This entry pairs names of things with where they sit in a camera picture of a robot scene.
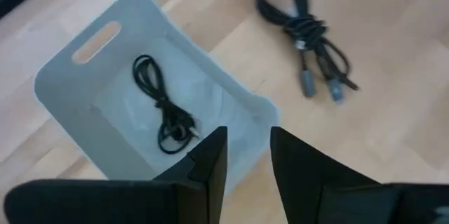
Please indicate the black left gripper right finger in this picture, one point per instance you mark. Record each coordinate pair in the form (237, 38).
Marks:
(315, 189)

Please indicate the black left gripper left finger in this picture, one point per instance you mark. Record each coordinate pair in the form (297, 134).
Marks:
(196, 189)

